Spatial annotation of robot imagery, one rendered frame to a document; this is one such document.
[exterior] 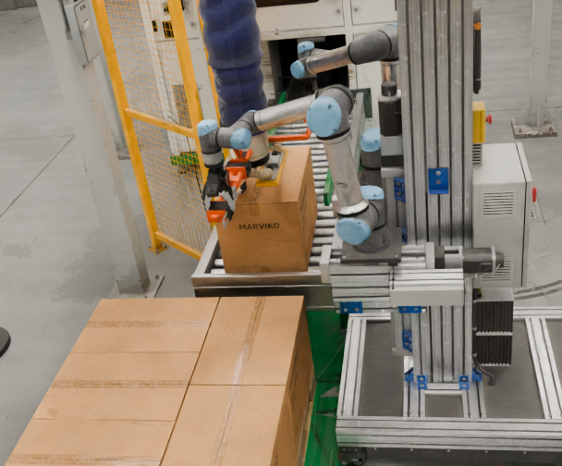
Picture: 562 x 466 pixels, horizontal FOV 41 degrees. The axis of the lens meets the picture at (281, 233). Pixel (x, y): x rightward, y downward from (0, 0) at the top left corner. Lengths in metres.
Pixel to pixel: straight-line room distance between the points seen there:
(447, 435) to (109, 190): 2.29
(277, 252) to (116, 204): 1.21
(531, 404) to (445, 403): 0.36
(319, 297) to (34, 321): 1.94
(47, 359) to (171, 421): 1.58
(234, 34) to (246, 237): 0.97
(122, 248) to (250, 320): 1.39
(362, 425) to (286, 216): 0.98
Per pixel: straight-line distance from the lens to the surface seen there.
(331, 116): 2.44
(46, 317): 4.79
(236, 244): 3.57
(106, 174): 4.32
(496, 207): 2.89
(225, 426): 2.91
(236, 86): 3.20
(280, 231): 3.50
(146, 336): 3.44
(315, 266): 3.66
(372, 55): 3.06
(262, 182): 3.29
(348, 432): 3.26
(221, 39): 3.13
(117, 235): 4.51
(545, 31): 6.02
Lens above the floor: 2.55
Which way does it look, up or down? 30 degrees down
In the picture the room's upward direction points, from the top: 8 degrees counter-clockwise
